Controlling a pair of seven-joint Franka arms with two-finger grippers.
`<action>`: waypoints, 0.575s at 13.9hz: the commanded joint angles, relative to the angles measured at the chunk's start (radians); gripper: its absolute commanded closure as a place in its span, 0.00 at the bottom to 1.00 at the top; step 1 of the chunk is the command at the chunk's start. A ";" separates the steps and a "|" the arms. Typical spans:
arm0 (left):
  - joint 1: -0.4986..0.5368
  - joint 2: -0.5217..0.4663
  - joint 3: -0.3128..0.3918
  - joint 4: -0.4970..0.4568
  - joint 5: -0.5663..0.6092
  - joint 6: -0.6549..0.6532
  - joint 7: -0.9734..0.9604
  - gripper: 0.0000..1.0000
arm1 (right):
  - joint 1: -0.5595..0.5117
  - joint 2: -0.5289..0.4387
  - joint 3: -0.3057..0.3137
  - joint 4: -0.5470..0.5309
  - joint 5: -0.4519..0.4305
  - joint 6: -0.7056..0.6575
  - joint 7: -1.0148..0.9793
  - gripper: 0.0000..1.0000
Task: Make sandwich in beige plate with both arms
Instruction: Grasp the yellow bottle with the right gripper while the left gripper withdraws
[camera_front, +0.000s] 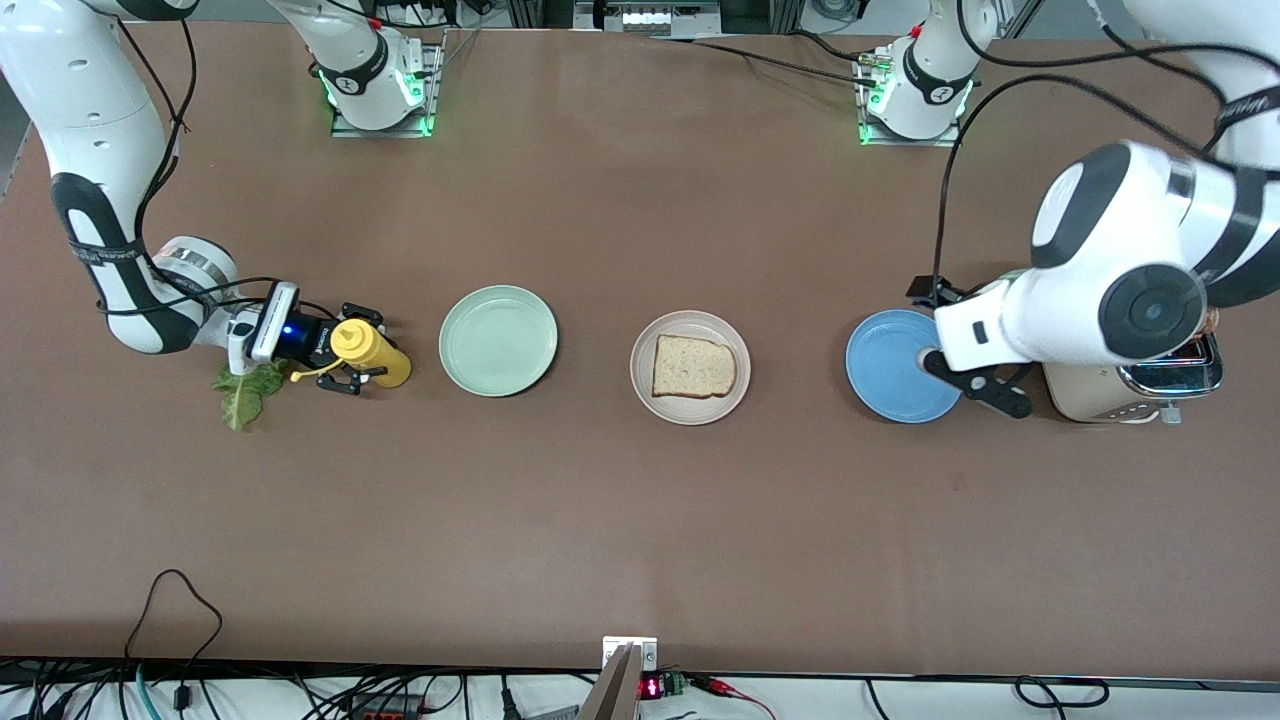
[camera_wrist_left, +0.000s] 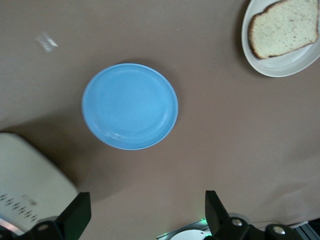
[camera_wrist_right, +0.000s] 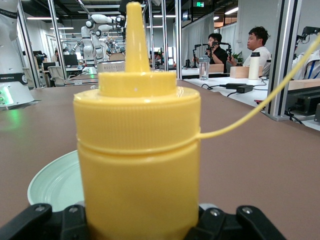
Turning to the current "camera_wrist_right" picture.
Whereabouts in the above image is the white curtain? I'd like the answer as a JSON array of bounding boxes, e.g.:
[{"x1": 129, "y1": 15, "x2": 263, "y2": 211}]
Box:
[{"x1": 181, "y1": 12, "x2": 222, "y2": 66}]

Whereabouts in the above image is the white humanoid robot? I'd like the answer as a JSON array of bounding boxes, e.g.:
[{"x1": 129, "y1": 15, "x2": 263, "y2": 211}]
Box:
[{"x1": 65, "y1": 13, "x2": 126, "y2": 68}]

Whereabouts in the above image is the yellow squeeze bottle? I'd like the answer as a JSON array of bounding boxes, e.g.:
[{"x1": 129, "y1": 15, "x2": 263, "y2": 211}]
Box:
[{"x1": 72, "y1": 1, "x2": 320, "y2": 240}]

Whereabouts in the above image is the person with blue lanyard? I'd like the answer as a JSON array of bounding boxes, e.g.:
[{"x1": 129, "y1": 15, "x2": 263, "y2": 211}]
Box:
[{"x1": 291, "y1": 48, "x2": 320, "y2": 81}]

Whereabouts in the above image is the light wooden box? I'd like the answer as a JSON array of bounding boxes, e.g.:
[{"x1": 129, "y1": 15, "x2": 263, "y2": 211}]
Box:
[
  {"x1": 208, "y1": 63, "x2": 225, "y2": 75},
  {"x1": 287, "y1": 78, "x2": 320, "y2": 91},
  {"x1": 229, "y1": 65, "x2": 263, "y2": 80}
]

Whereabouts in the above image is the white thermos flask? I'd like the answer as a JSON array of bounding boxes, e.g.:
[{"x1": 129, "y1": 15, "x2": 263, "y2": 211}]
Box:
[{"x1": 248, "y1": 51, "x2": 261, "y2": 81}]

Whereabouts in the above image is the grey office chair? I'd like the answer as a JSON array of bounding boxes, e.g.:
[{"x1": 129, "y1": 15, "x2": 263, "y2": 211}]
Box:
[{"x1": 47, "y1": 66, "x2": 66, "y2": 88}]

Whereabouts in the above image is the person in black shirt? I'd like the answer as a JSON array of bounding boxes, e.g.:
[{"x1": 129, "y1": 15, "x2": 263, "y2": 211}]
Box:
[{"x1": 205, "y1": 32, "x2": 230, "y2": 74}]

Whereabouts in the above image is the green potted plant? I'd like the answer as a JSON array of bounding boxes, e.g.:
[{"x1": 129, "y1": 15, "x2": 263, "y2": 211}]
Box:
[{"x1": 231, "y1": 51, "x2": 244, "y2": 66}]

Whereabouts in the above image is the clear water bottle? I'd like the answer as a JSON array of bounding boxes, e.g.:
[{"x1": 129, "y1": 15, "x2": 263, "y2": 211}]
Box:
[{"x1": 198, "y1": 56, "x2": 210, "y2": 81}]

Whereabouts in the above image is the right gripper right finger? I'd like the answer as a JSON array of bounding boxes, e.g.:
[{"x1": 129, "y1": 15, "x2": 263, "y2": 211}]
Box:
[{"x1": 189, "y1": 202, "x2": 296, "y2": 240}]

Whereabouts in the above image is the person in white shirt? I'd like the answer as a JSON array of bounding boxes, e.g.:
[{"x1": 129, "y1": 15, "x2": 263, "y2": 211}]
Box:
[{"x1": 242, "y1": 26, "x2": 272, "y2": 77}]

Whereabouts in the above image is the aluminium frame post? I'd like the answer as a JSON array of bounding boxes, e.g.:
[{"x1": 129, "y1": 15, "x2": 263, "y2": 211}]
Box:
[
  {"x1": 47, "y1": 0, "x2": 68, "y2": 81},
  {"x1": 174, "y1": 0, "x2": 183, "y2": 80},
  {"x1": 264, "y1": 0, "x2": 299, "y2": 123}
]

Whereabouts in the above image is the black power adapter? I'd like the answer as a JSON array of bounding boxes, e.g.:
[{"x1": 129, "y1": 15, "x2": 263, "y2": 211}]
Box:
[
  {"x1": 236, "y1": 84, "x2": 255, "y2": 94},
  {"x1": 225, "y1": 82, "x2": 247, "y2": 89}
]

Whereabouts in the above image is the black computer monitor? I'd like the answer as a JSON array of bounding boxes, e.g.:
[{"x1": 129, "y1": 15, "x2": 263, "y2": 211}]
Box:
[{"x1": 63, "y1": 54, "x2": 79, "y2": 67}]

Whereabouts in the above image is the pale green plate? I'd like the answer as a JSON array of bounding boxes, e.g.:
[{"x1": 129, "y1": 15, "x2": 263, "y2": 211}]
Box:
[{"x1": 26, "y1": 149, "x2": 86, "y2": 213}]

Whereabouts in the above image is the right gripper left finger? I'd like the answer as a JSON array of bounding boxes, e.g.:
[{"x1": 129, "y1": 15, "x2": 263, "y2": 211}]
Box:
[{"x1": 0, "y1": 202, "x2": 95, "y2": 240}]

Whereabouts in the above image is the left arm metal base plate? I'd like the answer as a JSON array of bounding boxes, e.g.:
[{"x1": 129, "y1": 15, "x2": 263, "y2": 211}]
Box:
[{"x1": 0, "y1": 98, "x2": 42, "y2": 111}]

